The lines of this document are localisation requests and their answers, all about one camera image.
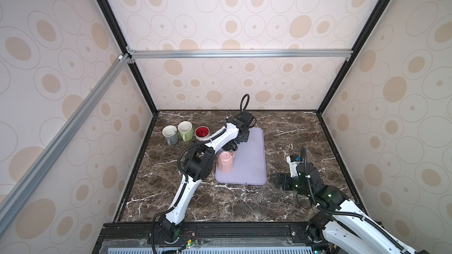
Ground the left black frame post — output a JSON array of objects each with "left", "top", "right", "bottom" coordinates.
[{"left": 96, "top": 0, "right": 158, "bottom": 114}]

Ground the black mug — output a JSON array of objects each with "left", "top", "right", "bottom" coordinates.
[{"left": 223, "top": 141, "right": 238, "bottom": 152}]

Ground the lavender plastic tray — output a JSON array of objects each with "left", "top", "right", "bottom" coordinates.
[{"left": 215, "top": 128, "right": 267, "bottom": 186}]

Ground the white mug red inside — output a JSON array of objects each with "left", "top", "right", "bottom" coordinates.
[{"left": 194, "top": 126, "right": 211, "bottom": 141}]

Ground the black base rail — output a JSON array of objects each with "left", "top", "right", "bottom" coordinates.
[{"left": 91, "top": 221, "right": 398, "bottom": 254}]

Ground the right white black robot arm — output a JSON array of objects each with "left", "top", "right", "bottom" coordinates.
[{"left": 270, "top": 147, "right": 417, "bottom": 254}]

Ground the black frame post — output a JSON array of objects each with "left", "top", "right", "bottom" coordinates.
[
  {"left": 96, "top": 0, "right": 158, "bottom": 114},
  {"left": 317, "top": 0, "right": 391, "bottom": 116}
]

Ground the light green mug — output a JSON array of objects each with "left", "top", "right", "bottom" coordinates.
[{"left": 177, "top": 121, "right": 194, "bottom": 142}]

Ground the right black frame post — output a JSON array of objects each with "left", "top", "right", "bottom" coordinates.
[{"left": 317, "top": 0, "right": 391, "bottom": 116}]

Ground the horizontal aluminium rail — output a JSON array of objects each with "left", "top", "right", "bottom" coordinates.
[{"left": 129, "top": 49, "right": 353, "bottom": 60}]

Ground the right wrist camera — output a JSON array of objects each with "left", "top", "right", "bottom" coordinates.
[{"left": 286, "top": 155, "right": 301, "bottom": 178}]

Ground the left diagonal aluminium rail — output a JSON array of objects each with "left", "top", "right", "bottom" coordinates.
[{"left": 1, "top": 53, "right": 131, "bottom": 236}]

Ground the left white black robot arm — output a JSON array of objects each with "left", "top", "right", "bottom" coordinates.
[{"left": 153, "top": 94, "right": 255, "bottom": 242}]

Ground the grey mug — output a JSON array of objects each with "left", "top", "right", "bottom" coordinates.
[{"left": 162, "top": 125, "right": 179, "bottom": 146}]

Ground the pink faceted mug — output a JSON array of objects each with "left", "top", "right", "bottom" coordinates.
[{"left": 217, "top": 151, "right": 235, "bottom": 174}]

